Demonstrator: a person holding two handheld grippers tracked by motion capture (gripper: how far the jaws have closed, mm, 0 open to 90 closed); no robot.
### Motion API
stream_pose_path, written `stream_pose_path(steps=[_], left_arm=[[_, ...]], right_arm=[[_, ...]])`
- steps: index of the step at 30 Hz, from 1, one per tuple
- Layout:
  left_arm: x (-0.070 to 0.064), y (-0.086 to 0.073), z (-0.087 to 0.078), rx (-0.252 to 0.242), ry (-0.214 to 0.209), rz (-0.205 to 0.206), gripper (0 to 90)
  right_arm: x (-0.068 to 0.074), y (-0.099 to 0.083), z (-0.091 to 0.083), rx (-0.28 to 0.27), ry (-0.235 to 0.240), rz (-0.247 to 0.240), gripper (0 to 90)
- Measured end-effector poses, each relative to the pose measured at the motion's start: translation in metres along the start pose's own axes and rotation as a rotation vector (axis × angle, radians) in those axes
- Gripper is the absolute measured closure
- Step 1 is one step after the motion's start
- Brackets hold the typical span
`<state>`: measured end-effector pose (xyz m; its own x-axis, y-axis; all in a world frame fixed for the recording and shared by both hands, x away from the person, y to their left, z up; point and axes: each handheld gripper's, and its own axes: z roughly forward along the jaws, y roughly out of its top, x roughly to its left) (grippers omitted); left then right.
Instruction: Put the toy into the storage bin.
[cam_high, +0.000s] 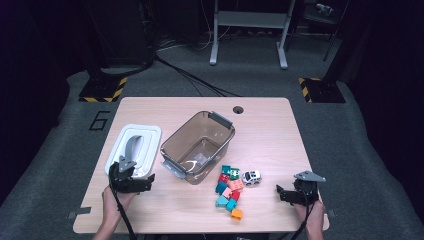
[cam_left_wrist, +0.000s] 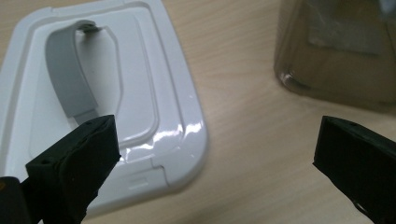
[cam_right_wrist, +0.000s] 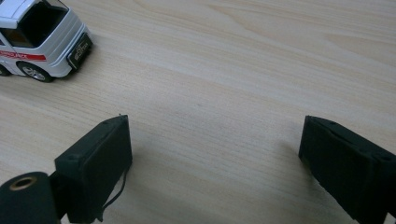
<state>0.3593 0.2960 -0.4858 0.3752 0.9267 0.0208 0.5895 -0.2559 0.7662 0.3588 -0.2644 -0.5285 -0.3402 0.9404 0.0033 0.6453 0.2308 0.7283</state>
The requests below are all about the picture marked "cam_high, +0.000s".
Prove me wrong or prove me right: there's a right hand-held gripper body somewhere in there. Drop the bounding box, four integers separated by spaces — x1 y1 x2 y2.
293 170 327 207

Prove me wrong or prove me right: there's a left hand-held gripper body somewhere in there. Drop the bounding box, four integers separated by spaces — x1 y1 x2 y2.
109 155 141 194

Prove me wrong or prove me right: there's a white lid with grey handle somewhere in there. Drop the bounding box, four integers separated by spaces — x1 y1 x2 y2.
104 123 163 179

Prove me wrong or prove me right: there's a white toy car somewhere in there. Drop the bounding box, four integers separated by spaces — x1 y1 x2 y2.
241 169 263 187

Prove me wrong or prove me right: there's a salmon toy block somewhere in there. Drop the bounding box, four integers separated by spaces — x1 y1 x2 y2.
228 179 244 192

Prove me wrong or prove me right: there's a transparent grey storage box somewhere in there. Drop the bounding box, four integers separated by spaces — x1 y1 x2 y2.
159 110 236 186

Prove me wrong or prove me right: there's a person's left hand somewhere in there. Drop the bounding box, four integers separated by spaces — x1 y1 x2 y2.
101 186 138 219

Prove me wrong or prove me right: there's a black striped stand base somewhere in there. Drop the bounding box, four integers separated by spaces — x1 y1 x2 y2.
78 76 129 104
298 77 347 104

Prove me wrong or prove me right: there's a black cabinet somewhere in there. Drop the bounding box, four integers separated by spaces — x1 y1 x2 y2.
83 0 156 68

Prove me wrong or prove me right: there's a grey metal stand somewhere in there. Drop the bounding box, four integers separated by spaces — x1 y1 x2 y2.
209 0 297 70

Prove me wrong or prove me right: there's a grey device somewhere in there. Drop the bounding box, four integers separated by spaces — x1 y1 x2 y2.
314 2 334 16

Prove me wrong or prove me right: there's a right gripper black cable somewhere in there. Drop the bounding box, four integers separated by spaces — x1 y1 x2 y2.
278 186 317 240

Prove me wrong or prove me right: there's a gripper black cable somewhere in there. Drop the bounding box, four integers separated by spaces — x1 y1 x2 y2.
278 186 317 240
109 179 138 240

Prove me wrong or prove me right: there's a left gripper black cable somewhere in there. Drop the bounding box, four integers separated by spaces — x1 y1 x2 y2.
109 179 138 240

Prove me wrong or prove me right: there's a black floor cable bundle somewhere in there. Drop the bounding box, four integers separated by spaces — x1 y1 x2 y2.
154 54 242 98

